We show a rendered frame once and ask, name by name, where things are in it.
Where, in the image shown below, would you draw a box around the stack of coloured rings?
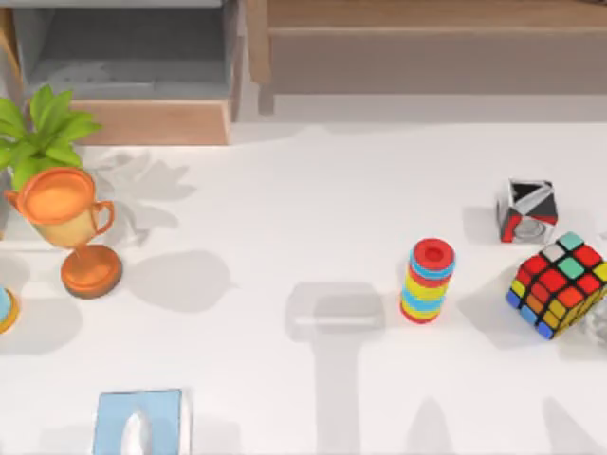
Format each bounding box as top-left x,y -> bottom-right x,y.
398,237 -> 457,325

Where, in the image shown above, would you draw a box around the wooden cupboard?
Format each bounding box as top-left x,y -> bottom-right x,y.
245,0 -> 607,116

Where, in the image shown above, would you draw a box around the black red white cube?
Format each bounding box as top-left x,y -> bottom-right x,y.
495,177 -> 560,245

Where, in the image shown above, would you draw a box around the orange gold trophy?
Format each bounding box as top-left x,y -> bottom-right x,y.
3,166 -> 124,300

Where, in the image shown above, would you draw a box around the pulled-out drawer grey inside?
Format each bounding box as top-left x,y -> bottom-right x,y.
9,0 -> 247,125

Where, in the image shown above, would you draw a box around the light blue tissue box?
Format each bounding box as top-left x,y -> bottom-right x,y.
91,388 -> 193,455

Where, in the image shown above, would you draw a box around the colourful puzzle cube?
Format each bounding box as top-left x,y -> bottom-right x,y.
505,230 -> 607,341

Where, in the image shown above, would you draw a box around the green potted plant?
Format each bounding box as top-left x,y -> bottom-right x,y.
0,83 -> 103,242

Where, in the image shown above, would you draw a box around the blue and orange ring stack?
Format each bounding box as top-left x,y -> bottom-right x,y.
0,285 -> 21,336

